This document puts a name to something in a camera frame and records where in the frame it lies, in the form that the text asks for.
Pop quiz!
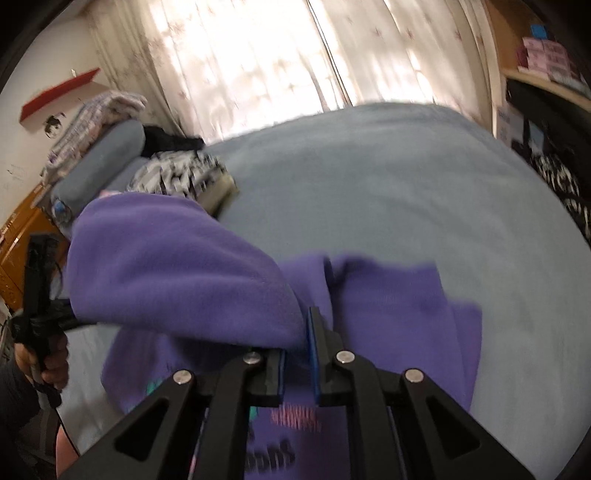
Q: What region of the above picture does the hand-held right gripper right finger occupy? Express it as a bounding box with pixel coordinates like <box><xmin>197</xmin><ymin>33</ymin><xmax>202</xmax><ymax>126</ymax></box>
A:
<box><xmin>307</xmin><ymin>306</ymin><xmax>536</xmax><ymax>480</ymax></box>

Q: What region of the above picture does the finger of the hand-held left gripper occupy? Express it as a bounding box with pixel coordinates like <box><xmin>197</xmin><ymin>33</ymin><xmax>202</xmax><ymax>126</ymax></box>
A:
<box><xmin>48</xmin><ymin>298</ymin><xmax>83</xmax><ymax>332</ymax></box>

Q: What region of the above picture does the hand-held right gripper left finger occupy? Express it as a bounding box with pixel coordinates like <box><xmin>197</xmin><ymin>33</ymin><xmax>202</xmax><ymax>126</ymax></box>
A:
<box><xmin>58</xmin><ymin>350</ymin><xmax>288</xmax><ymax>480</ymax></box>

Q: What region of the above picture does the purple hoodie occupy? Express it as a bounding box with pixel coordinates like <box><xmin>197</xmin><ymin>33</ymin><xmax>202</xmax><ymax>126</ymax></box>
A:
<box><xmin>65</xmin><ymin>191</ymin><xmax>483</xmax><ymax>480</ymax></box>

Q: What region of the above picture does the person's left hand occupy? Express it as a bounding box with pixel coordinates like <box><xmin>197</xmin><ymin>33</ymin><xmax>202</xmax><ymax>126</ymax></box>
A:
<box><xmin>16</xmin><ymin>332</ymin><xmax>70</xmax><ymax>389</ymax></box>

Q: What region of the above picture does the orange wooden nightstand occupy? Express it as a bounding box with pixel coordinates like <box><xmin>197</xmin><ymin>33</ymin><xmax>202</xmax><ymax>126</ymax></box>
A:
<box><xmin>0</xmin><ymin>185</ymin><xmax>70</xmax><ymax>310</ymax></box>

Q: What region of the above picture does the person's leg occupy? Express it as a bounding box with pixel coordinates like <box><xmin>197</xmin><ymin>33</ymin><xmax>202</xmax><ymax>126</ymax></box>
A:
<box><xmin>0</xmin><ymin>360</ymin><xmax>81</xmax><ymax>472</ymax></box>

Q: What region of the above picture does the grey-blue pillow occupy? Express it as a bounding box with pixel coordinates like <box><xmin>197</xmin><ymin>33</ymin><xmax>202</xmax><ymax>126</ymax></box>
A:
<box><xmin>53</xmin><ymin>120</ymin><xmax>146</xmax><ymax>227</ymax></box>

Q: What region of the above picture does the black and white patterned garment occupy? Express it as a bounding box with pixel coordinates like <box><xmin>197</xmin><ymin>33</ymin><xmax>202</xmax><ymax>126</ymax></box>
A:
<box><xmin>127</xmin><ymin>150</ymin><xmax>227</xmax><ymax>199</ymax></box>

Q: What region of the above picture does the plaid folded quilt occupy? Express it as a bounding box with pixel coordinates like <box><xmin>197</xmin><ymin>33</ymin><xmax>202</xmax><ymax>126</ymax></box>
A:
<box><xmin>44</xmin><ymin>91</ymin><xmax>148</xmax><ymax>176</ymax></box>

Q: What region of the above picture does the cream folded garment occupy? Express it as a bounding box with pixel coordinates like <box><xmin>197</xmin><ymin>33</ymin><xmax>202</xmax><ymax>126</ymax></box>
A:
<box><xmin>198</xmin><ymin>178</ymin><xmax>241</xmax><ymax>217</ymax></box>

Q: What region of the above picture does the grey-blue fleece bed blanket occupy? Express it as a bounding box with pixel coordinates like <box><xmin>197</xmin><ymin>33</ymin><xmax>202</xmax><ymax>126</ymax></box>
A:
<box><xmin>55</xmin><ymin>102</ymin><xmax>591</xmax><ymax>462</ymax></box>

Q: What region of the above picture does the black fuzzy cloth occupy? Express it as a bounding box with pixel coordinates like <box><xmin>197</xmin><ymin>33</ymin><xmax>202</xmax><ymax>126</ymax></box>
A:
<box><xmin>141</xmin><ymin>124</ymin><xmax>206</xmax><ymax>155</ymax></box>

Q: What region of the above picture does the pale floral curtain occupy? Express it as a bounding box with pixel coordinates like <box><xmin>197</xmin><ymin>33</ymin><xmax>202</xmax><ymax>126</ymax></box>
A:
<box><xmin>88</xmin><ymin>0</ymin><xmax>497</xmax><ymax>144</ymax></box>

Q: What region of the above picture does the black and white printed cloth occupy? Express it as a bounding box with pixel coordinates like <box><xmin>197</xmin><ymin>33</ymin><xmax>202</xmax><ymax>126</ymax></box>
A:
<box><xmin>529</xmin><ymin>152</ymin><xmax>591</xmax><ymax>243</ymax></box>

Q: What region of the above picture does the dark monitor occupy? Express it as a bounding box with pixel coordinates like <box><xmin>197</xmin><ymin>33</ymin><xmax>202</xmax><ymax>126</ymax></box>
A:
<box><xmin>505</xmin><ymin>78</ymin><xmax>591</xmax><ymax>158</ymax></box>

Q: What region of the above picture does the wooden shelf unit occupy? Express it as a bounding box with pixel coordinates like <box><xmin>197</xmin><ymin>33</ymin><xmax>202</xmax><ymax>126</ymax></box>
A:
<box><xmin>487</xmin><ymin>0</ymin><xmax>591</xmax><ymax>139</ymax></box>

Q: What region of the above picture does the stack of pink boxes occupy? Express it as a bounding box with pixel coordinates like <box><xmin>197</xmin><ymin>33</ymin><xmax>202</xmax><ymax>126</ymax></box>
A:
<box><xmin>515</xmin><ymin>37</ymin><xmax>583</xmax><ymax>84</ymax></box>

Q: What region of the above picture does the black cable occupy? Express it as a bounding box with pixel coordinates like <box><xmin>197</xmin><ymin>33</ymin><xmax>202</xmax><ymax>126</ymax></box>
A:
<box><xmin>44</xmin><ymin>388</ymin><xmax>83</xmax><ymax>459</ymax></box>

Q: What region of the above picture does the red wall shelf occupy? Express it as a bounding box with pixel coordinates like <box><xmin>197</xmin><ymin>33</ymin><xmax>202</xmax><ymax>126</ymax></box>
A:
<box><xmin>19</xmin><ymin>68</ymin><xmax>101</xmax><ymax>123</ymax></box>

